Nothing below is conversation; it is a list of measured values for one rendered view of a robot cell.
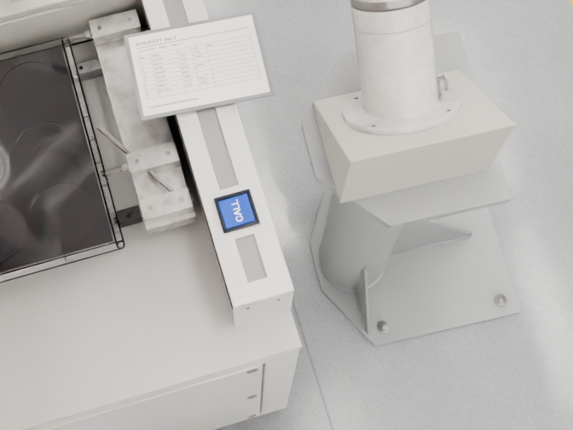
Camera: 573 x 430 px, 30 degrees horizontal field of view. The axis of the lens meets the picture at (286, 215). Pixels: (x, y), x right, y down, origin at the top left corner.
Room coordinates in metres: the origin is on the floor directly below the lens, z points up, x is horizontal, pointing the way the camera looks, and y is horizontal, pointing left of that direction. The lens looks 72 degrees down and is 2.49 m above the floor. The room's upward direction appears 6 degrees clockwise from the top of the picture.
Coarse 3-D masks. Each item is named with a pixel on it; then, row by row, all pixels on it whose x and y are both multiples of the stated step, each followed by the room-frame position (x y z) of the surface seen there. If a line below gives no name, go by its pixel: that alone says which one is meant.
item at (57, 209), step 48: (0, 96) 0.66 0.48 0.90; (48, 96) 0.66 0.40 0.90; (0, 144) 0.57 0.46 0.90; (48, 144) 0.58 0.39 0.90; (0, 192) 0.50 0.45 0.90; (48, 192) 0.50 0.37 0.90; (96, 192) 0.51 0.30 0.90; (0, 240) 0.42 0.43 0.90; (48, 240) 0.43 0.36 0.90; (96, 240) 0.43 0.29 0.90
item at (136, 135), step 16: (96, 48) 0.77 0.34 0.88; (112, 48) 0.77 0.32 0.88; (112, 64) 0.74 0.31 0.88; (128, 64) 0.74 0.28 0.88; (112, 80) 0.71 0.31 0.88; (128, 80) 0.71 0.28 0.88; (112, 96) 0.68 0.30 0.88; (128, 96) 0.69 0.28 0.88; (128, 112) 0.66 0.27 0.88; (128, 128) 0.63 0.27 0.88; (144, 128) 0.63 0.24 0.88; (160, 128) 0.64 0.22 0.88; (128, 144) 0.60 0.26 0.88; (144, 144) 0.61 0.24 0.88; (160, 144) 0.61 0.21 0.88; (144, 176) 0.55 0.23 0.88; (160, 176) 0.56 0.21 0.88; (176, 176) 0.56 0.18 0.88; (144, 192) 0.53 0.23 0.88; (160, 192) 0.53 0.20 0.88; (160, 224) 0.48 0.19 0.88; (176, 224) 0.48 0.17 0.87
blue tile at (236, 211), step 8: (224, 200) 0.50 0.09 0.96; (232, 200) 0.50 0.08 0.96; (240, 200) 0.50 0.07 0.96; (248, 200) 0.50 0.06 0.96; (224, 208) 0.49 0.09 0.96; (232, 208) 0.49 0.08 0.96; (240, 208) 0.49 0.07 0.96; (248, 208) 0.49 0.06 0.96; (224, 216) 0.47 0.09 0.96; (232, 216) 0.48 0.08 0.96; (240, 216) 0.48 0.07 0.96; (248, 216) 0.48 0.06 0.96; (224, 224) 0.46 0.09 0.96; (232, 224) 0.46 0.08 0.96; (240, 224) 0.46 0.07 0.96
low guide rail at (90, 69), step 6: (90, 60) 0.76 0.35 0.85; (96, 60) 0.76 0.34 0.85; (78, 66) 0.74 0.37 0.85; (84, 66) 0.75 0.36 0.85; (90, 66) 0.75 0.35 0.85; (96, 66) 0.75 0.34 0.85; (78, 72) 0.73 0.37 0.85; (84, 72) 0.74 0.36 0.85; (90, 72) 0.74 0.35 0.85; (96, 72) 0.74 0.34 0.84; (84, 78) 0.73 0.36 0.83; (90, 78) 0.74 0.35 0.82
